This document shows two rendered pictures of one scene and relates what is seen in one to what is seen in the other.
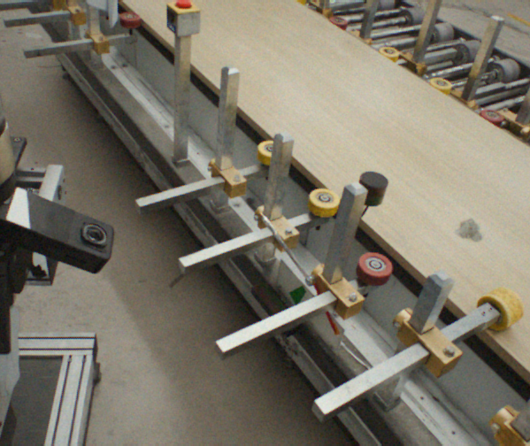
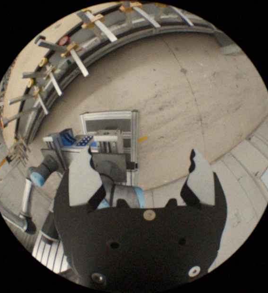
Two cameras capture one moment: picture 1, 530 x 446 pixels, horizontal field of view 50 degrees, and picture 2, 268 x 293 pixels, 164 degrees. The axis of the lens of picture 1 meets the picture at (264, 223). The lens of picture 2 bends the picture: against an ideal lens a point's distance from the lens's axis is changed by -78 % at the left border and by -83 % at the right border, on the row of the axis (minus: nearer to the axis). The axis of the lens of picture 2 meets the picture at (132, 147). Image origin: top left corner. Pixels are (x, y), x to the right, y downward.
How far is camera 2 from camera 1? 0.56 m
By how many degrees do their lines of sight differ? 58
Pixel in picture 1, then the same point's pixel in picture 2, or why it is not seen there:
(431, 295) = (82, 14)
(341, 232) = (52, 45)
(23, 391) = (93, 125)
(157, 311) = (71, 103)
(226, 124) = (23, 97)
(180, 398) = (90, 93)
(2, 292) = (220, 232)
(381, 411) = (105, 40)
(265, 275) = (62, 73)
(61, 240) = not seen: outside the picture
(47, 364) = (87, 122)
